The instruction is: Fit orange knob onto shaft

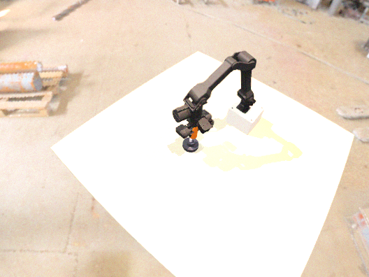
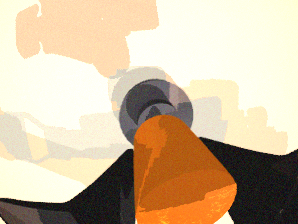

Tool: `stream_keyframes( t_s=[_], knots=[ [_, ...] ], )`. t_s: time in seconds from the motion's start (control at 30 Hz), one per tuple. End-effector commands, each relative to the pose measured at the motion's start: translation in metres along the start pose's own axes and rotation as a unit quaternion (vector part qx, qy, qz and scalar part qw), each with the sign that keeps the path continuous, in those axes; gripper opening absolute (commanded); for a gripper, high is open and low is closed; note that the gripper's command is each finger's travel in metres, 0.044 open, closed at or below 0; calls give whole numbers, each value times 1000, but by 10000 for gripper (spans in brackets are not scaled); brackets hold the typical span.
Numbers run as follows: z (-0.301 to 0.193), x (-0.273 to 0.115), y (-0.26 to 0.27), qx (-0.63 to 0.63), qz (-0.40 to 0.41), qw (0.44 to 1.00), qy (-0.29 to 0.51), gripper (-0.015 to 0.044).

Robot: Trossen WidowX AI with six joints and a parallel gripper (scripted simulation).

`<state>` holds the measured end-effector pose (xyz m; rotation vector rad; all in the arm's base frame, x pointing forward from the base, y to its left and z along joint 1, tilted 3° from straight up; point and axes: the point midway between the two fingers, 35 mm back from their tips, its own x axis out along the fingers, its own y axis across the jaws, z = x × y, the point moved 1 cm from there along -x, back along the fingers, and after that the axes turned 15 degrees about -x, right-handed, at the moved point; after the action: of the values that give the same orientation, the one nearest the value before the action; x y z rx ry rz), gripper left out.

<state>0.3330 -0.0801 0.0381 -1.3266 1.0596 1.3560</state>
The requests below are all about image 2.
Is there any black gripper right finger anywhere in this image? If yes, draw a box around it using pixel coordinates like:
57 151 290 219
198 137 298 224

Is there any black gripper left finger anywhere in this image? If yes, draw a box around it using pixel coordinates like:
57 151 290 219
0 149 136 224

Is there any orange knob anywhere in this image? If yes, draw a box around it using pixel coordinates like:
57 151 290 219
134 115 237 224

